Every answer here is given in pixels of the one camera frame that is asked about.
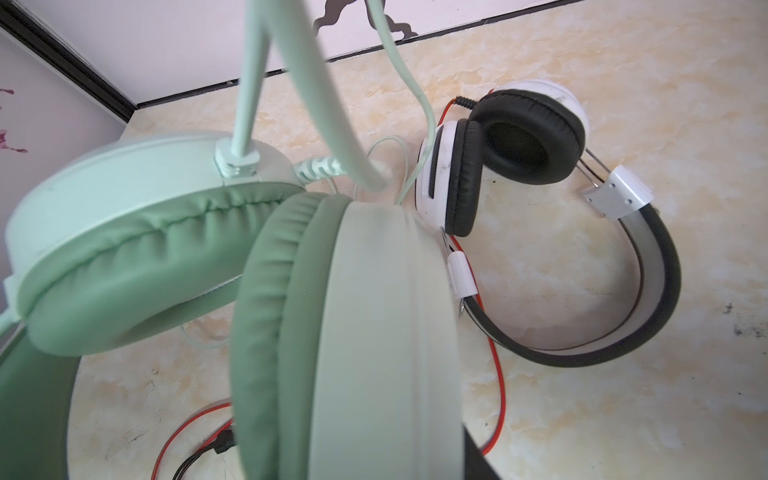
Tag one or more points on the mint green headphones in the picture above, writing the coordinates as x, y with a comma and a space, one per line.
343, 348

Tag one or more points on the white black headphones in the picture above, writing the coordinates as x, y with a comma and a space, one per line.
535, 132

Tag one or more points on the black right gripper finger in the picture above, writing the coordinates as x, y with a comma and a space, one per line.
476, 467

